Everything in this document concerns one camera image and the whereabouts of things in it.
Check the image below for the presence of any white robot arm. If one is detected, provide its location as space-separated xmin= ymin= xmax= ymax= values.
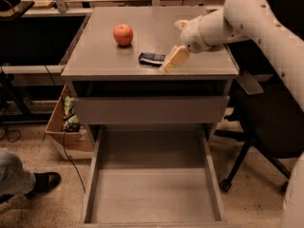
xmin=162 ymin=0 xmax=304 ymax=228

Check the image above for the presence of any closed top drawer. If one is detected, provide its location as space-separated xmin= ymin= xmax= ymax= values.
xmin=72 ymin=96 xmax=229 ymax=125

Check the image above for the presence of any green snack bag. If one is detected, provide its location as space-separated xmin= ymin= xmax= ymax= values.
xmin=63 ymin=96 xmax=80 ymax=132

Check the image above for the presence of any open middle drawer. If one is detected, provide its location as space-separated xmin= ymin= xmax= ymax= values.
xmin=78 ymin=126 xmax=239 ymax=228

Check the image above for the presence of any black shoe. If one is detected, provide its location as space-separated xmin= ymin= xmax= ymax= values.
xmin=25 ymin=172 xmax=61 ymax=200

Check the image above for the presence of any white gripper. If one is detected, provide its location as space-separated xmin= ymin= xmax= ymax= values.
xmin=161 ymin=16 xmax=211 ymax=73

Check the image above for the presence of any red apple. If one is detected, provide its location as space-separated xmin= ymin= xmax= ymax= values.
xmin=113 ymin=24 xmax=133 ymax=47

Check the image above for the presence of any jeans leg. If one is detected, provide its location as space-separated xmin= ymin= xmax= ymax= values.
xmin=0 ymin=148 xmax=36 ymax=195

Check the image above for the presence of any grey drawer cabinet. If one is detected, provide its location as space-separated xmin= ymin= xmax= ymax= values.
xmin=61 ymin=6 xmax=240 ymax=135

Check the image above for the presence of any black floor cable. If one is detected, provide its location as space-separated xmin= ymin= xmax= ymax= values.
xmin=44 ymin=65 xmax=87 ymax=194

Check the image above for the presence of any cardboard box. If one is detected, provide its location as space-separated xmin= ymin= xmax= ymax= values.
xmin=45 ymin=85 xmax=93 ymax=160

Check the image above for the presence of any black office chair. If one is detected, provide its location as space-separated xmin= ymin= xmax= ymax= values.
xmin=215 ymin=0 xmax=304 ymax=193

